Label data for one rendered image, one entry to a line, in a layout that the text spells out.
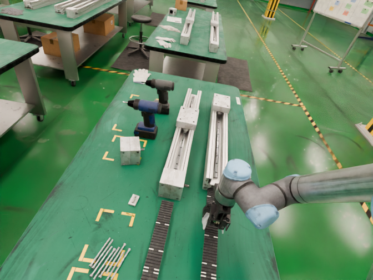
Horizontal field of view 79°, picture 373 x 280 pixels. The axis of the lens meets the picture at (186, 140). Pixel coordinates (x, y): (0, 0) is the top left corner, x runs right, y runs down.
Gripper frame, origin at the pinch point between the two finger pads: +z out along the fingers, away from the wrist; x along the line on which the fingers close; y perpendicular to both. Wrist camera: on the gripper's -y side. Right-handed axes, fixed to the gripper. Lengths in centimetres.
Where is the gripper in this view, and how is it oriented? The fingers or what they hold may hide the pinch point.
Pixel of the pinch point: (211, 223)
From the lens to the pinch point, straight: 95.5
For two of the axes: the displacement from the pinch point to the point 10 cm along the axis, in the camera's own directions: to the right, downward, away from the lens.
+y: -1.4, 6.2, -7.7
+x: 9.8, 2.1, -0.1
